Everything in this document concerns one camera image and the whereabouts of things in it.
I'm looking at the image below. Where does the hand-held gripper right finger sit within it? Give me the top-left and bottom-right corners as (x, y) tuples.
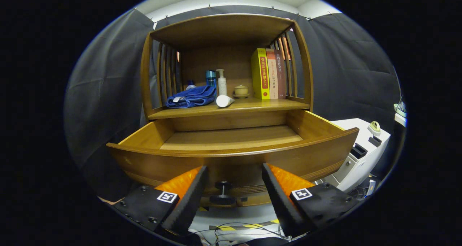
(262, 163), (359, 238)

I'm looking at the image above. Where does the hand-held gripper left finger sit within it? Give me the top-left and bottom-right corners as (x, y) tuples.
(113, 165), (209, 236)

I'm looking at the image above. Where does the wooden drawer with black knob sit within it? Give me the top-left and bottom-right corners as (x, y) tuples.
(106, 109), (359, 206)

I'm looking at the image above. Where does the white green cleanser tube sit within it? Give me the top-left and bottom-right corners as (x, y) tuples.
(216, 95), (235, 108)

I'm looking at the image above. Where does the wooden countertop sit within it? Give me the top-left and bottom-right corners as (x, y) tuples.
(148, 96), (311, 120)

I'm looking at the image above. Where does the white drawer unit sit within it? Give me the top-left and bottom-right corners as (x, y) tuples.
(316, 118), (391, 193)

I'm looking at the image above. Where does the wooden cabinet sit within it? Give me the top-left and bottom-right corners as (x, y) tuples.
(140, 14), (314, 207)

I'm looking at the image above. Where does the yellow black floor tape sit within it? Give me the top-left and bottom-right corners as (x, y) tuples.
(217, 220), (280, 231)

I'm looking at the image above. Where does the blue folded towel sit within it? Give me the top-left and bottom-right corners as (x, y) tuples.
(166, 85), (217, 108)

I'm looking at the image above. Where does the white pump bottle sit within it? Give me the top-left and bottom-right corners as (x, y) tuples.
(216, 69), (228, 96)

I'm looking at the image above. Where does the orange white book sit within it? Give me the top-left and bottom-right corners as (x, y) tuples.
(266, 48), (279, 100)

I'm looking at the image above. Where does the brown book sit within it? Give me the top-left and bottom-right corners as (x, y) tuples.
(274, 50), (287, 99)

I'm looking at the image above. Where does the yellow book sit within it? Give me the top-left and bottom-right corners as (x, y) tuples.
(251, 48), (270, 100)

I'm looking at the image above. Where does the black cable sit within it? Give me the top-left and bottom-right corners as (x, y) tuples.
(191, 223), (289, 245)

